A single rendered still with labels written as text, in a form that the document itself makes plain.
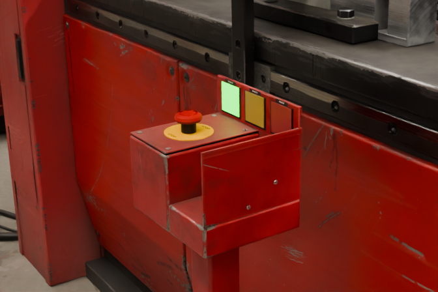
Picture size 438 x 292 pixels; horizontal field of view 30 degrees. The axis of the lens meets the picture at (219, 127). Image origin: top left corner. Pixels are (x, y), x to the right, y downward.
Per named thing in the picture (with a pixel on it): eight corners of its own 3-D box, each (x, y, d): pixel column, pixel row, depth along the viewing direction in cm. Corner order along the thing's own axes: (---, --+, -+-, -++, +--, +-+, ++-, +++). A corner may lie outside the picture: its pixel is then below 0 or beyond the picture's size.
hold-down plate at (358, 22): (242, 14, 149) (242, -3, 148) (266, 10, 152) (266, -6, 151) (352, 45, 125) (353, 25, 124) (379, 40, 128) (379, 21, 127)
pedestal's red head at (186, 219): (133, 207, 122) (126, 92, 116) (221, 182, 130) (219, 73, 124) (204, 260, 106) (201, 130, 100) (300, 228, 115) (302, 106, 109)
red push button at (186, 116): (169, 135, 118) (169, 111, 117) (193, 129, 120) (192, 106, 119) (184, 143, 115) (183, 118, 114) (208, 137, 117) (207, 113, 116)
